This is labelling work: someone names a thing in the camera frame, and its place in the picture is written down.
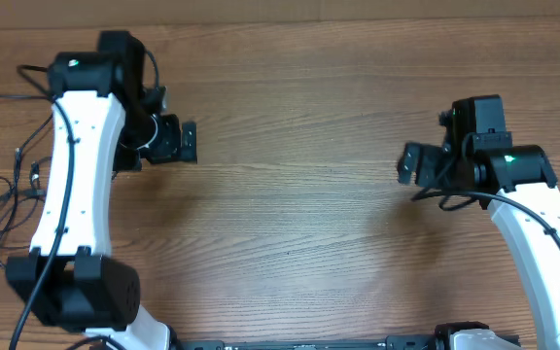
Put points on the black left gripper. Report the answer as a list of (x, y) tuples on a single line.
[(183, 142)]

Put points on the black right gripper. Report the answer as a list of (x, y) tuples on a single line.
[(412, 162)]

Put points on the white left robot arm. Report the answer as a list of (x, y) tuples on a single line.
[(105, 121)]

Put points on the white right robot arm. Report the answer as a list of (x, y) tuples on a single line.
[(477, 162)]

